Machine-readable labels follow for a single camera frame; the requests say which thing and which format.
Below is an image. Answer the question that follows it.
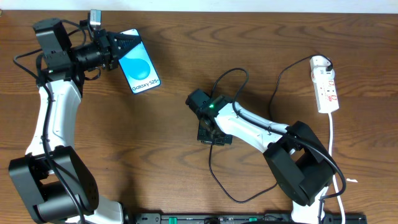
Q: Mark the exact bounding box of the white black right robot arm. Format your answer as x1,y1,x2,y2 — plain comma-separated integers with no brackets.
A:
185,89,338,223

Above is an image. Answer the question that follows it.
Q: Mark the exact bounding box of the white power strip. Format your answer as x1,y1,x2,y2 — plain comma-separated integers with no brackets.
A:
310,55,340,114

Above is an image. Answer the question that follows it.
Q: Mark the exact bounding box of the black charger cable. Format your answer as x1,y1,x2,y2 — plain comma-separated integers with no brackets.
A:
207,54,334,204

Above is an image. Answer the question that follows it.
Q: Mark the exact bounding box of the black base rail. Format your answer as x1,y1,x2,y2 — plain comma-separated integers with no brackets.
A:
133,212,368,224

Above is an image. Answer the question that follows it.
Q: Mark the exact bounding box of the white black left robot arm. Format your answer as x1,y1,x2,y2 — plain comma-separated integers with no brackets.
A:
9,18,142,223

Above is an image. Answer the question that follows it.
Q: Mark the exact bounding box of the blue Galaxy smartphone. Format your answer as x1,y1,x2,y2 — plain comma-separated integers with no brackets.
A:
119,29,161,94

